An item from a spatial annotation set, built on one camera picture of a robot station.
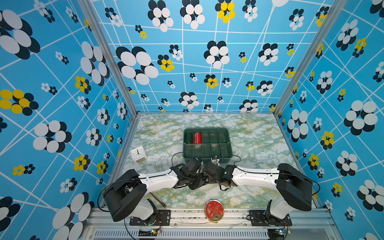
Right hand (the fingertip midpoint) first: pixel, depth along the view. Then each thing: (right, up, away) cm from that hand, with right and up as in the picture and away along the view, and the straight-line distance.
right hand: (211, 176), depth 87 cm
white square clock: (-46, +11, +7) cm, 48 cm away
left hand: (-5, -2, -2) cm, 6 cm away
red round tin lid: (0, -12, -14) cm, 19 cm away
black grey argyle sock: (-8, +2, -11) cm, 14 cm away
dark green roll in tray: (-14, +21, +12) cm, 28 cm away
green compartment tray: (-3, +17, +16) cm, 24 cm away
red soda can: (-8, +21, +12) cm, 26 cm away
